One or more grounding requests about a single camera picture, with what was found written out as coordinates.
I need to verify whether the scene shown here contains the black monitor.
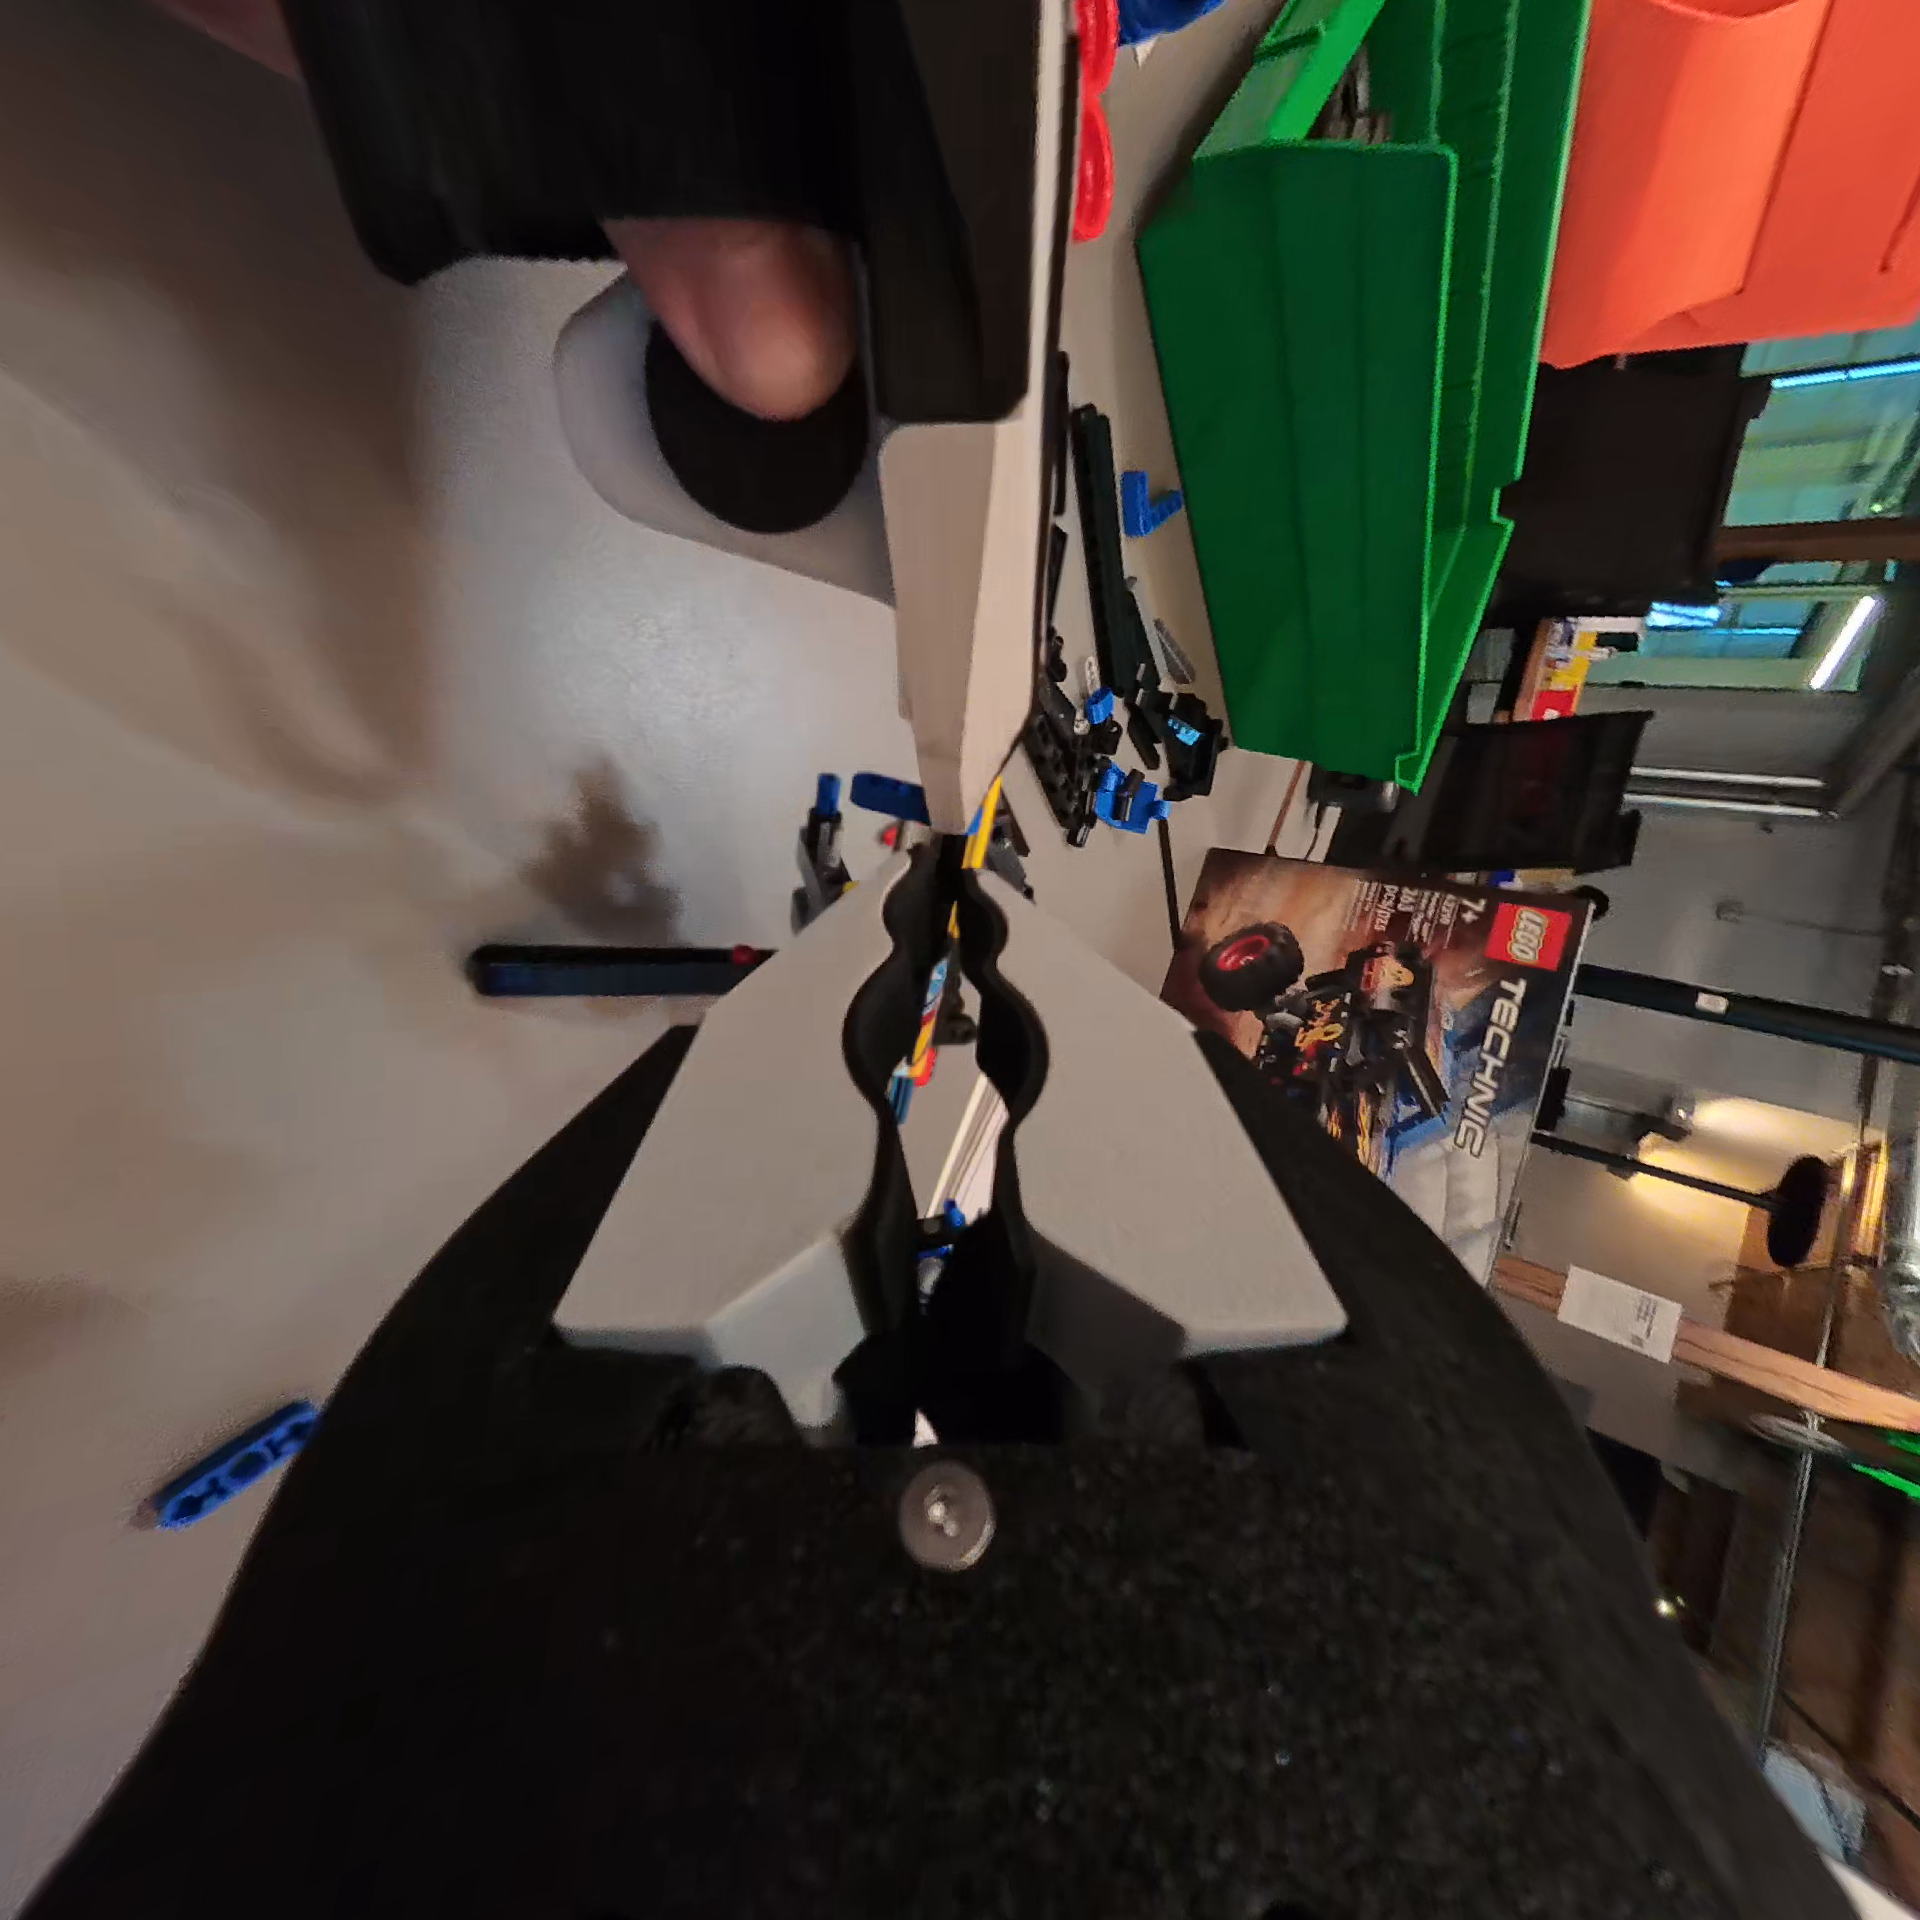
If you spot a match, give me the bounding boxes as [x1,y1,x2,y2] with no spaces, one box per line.
[1406,709,1655,882]

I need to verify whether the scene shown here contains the short blue lego beam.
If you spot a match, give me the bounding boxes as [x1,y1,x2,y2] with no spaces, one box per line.
[145,1399,325,1535]

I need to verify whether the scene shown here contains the black metal pole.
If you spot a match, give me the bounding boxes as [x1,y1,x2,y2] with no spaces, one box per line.
[1574,964,1920,1070]

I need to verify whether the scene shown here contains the small grey blue lego assembly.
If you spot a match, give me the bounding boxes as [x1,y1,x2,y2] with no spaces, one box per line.
[790,771,936,936]

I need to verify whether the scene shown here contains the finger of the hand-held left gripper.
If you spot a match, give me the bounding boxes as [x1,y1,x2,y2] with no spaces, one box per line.
[875,0,1081,839]

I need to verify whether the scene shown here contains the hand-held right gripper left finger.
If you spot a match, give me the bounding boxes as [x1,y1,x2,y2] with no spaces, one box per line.
[552,846,944,1431]

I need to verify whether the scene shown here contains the pile of black lego pieces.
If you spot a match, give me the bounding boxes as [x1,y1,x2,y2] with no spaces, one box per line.
[1032,353,1235,853]

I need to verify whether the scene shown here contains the red lego wheel pieces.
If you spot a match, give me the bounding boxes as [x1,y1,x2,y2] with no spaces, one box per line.
[1070,0,1123,247]

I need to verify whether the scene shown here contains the orange plastic bin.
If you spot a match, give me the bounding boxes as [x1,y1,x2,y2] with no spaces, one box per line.
[1540,0,1920,372]

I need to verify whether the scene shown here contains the wooden plank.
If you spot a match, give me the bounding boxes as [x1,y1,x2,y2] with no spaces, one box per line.
[1491,1255,1920,1435]

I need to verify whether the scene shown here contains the black floor stand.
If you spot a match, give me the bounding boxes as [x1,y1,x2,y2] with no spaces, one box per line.
[1530,1128,1837,1272]

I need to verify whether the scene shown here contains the lego set cardboard box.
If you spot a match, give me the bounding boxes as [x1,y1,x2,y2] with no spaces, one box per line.
[1161,846,1595,1292]

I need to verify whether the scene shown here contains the green plastic bin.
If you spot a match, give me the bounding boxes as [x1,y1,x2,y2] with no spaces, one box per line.
[1195,0,1595,603]
[1132,139,1547,795]

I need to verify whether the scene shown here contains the person's left hand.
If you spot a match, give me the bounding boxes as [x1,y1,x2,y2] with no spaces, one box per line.
[600,216,859,425]

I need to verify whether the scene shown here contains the small multicoloured lego assembly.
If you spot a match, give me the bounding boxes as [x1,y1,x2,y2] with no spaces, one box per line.
[891,772,1009,1292]

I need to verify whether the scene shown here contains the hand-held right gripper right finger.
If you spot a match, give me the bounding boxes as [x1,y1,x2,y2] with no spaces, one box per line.
[966,872,1352,1369]

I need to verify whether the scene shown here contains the long dark blue lego beam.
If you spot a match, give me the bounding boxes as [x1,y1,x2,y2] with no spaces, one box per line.
[467,940,778,1002]

